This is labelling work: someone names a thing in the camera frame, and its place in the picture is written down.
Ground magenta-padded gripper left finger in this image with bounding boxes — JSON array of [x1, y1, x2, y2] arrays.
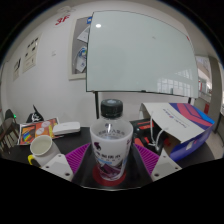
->
[[41, 142, 92, 183]]

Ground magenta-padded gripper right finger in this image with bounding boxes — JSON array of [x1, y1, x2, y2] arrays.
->
[[132, 142, 183, 183]]

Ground clear bottle with black cap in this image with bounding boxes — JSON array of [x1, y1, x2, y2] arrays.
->
[[89, 98, 135, 182]]

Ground white oblong case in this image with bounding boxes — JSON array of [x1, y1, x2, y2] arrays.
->
[[51, 121, 82, 137]]

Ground flat round red coaster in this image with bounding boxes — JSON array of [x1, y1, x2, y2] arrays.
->
[[91, 164, 128, 187]]

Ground black and red tool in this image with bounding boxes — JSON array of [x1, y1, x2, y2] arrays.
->
[[129, 117, 168, 151]]

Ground blue and white paper bag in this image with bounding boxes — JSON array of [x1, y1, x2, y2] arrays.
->
[[139, 101, 216, 163]]

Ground colourful printed book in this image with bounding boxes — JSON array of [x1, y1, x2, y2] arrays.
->
[[17, 116, 61, 147]]

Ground black bag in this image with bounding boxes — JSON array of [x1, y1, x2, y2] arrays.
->
[[25, 104, 45, 124]]

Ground dark wooden chair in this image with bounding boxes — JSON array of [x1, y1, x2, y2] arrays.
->
[[0, 108, 21, 153]]

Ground large whiteboard on stand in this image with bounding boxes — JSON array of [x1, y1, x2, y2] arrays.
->
[[85, 10, 200, 119]]

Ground grey notice board with papers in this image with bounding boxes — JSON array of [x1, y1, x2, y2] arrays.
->
[[68, 15, 93, 81]]

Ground white mug with yellow handle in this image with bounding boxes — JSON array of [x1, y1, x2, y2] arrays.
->
[[27, 134, 62, 168]]

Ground small white wall poster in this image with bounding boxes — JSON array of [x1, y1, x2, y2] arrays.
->
[[12, 57, 22, 82]]

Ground large white wall poster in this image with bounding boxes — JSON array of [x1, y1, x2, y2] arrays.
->
[[22, 34, 42, 74]]

